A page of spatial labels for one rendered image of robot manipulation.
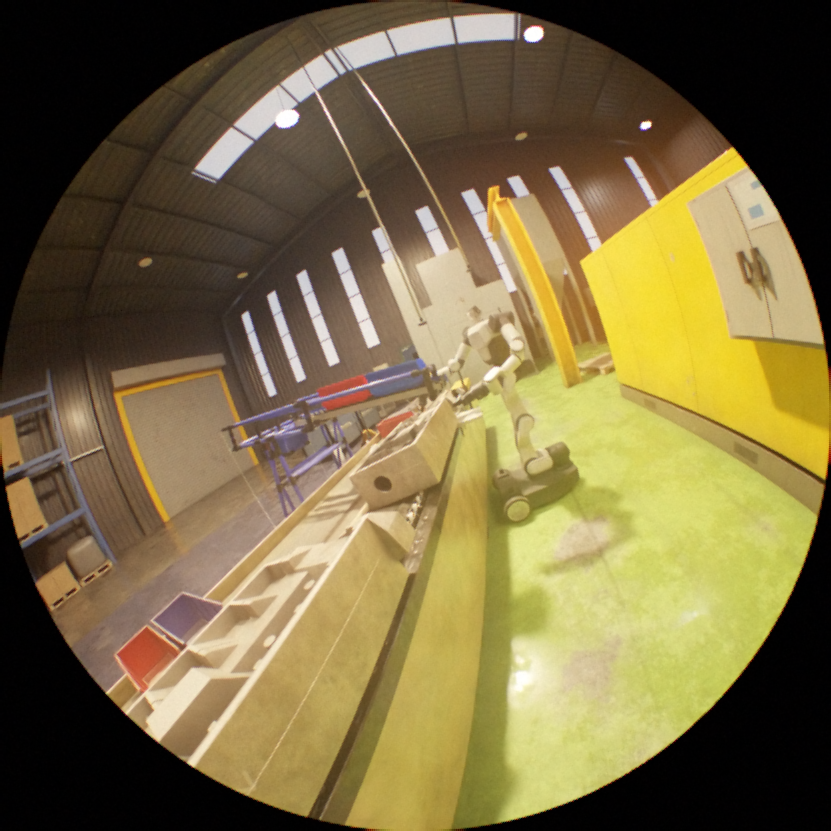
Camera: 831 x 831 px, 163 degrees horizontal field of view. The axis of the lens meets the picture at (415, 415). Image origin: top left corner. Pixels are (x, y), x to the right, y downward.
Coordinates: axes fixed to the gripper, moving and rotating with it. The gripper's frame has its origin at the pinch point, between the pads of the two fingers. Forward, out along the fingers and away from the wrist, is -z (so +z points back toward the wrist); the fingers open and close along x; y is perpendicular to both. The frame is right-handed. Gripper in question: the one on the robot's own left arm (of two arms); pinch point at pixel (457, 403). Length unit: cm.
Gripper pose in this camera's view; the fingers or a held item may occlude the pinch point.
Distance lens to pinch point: 165.6
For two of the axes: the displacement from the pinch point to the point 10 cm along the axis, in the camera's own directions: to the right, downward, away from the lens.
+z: 8.3, -4.6, -3.1
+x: 2.2, -2.5, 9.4
